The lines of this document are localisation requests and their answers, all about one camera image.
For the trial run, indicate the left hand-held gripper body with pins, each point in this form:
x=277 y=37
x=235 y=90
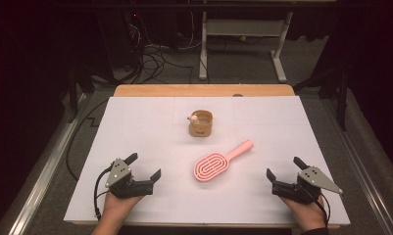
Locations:
x=120 y=176

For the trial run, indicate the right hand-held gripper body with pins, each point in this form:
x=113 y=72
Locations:
x=316 y=181

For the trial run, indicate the pink hairbrush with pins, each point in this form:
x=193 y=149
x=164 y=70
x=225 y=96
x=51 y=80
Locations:
x=210 y=166

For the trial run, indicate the person's left hand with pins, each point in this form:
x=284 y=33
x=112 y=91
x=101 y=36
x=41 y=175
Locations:
x=117 y=210

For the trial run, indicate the person's right hand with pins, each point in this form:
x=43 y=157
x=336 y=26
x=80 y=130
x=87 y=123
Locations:
x=310 y=215

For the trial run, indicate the white table mat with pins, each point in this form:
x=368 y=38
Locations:
x=266 y=130

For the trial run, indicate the wooden cup with small figure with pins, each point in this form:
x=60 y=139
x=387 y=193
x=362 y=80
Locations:
x=200 y=129

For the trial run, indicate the black metal stand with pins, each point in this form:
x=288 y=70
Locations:
x=73 y=94
x=341 y=98

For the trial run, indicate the wooden table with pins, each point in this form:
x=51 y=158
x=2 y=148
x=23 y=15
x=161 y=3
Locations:
x=184 y=90

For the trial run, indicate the small yellow-green ball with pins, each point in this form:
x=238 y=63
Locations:
x=243 y=38

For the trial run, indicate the metal floor rail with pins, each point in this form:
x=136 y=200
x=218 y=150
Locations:
x=47 y=169
x=360 y=169

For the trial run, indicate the white metal desk frame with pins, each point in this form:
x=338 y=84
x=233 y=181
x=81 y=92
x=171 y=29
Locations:
x=243 y=27

